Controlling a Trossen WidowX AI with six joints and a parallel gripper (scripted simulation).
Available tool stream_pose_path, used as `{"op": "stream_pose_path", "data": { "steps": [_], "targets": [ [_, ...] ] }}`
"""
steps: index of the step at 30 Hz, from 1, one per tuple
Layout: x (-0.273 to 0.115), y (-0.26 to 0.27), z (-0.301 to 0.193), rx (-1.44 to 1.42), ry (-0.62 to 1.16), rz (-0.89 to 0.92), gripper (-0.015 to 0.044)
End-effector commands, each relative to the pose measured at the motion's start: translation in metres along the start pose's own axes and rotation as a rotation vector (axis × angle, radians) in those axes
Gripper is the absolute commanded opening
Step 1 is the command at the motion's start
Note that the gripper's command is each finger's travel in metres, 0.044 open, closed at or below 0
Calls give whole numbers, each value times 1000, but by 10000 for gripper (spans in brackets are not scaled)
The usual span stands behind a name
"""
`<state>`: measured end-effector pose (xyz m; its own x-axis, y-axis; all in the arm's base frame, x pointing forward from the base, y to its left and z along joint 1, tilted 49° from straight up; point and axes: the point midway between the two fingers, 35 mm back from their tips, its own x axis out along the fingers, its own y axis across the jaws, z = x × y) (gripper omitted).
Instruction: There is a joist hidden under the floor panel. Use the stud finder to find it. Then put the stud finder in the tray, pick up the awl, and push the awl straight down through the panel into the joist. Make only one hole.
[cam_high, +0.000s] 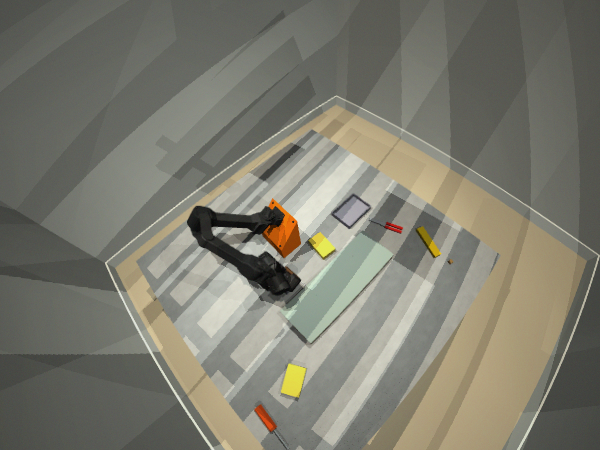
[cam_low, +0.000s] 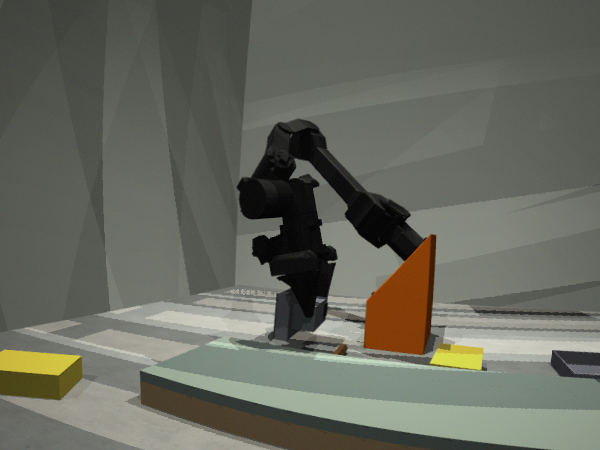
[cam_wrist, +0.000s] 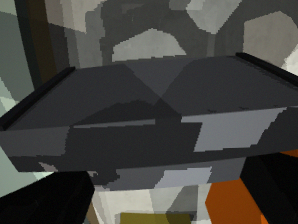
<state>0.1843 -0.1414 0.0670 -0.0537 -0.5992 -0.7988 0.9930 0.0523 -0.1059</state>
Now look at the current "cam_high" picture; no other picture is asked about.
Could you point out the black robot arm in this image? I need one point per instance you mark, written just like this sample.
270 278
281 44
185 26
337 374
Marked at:
202 219

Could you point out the yellow rectangular bar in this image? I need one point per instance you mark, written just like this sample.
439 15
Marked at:
428 242

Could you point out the yellow rectangular block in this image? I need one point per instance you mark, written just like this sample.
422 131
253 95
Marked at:
293 380
321 245

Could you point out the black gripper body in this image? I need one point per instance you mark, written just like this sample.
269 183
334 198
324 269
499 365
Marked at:
292 280

